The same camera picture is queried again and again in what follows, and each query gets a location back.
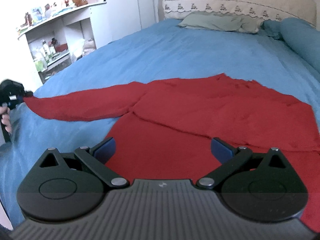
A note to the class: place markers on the sage green pillow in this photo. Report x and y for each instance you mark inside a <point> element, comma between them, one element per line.
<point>221,22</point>

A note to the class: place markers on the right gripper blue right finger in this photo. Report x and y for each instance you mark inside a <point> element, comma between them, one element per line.
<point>231,160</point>

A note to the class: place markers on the red knit sweater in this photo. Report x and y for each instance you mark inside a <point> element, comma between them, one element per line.
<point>164,128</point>

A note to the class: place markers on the folded teal duvet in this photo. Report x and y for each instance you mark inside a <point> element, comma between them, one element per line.
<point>299,35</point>

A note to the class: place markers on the white shelf unit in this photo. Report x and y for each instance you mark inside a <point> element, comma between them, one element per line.
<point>55,37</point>

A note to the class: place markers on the blue bed sheet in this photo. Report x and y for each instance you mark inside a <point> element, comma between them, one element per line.
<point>162,51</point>

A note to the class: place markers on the white and grey wardrobe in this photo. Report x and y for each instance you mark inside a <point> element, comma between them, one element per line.
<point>125,17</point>

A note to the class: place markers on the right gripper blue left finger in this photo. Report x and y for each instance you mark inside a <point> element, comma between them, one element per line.
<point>95,159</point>

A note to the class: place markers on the person's left hand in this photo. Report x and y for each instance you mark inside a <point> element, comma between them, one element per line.
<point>5,118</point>

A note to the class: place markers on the beige embroidered headboard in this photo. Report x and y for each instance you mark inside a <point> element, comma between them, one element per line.
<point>261,10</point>

